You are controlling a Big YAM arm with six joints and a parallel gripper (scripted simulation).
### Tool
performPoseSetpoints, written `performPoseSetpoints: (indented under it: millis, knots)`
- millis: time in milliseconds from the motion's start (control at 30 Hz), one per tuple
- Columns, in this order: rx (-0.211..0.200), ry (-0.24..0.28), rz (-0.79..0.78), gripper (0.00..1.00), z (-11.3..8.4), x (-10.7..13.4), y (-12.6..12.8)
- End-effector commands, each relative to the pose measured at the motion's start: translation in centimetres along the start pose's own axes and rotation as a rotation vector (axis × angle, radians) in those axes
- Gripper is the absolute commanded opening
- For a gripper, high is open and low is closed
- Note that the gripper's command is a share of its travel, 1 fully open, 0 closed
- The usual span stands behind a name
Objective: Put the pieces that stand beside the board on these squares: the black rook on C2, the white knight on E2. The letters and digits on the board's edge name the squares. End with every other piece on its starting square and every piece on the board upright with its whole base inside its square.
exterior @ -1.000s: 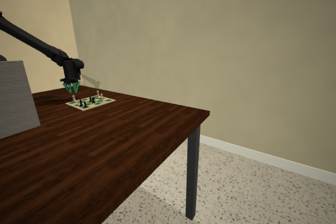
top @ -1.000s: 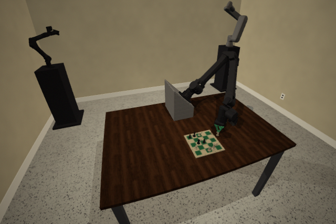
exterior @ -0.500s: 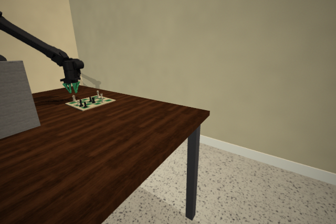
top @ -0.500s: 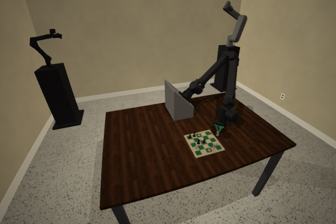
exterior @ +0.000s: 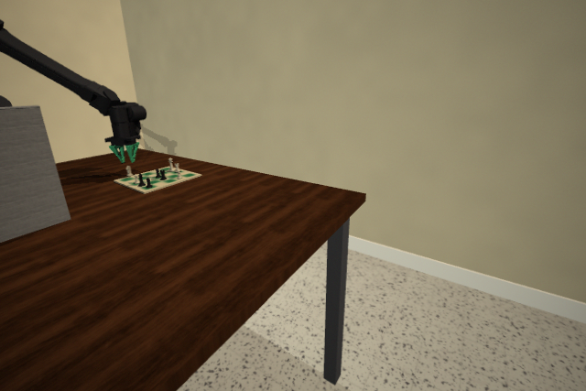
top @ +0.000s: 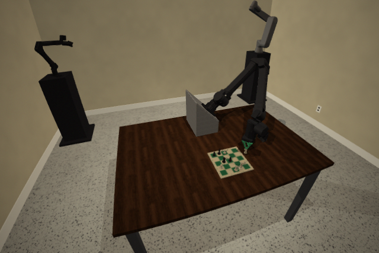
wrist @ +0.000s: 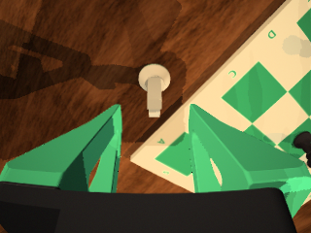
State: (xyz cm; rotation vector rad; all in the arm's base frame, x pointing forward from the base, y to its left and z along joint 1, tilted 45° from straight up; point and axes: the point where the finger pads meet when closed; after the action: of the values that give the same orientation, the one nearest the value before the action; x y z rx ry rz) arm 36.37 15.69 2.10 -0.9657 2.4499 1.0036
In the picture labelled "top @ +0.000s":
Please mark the green and cream chessboard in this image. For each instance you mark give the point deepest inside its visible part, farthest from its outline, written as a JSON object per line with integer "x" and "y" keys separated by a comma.
{"x": 228, "y": 167}

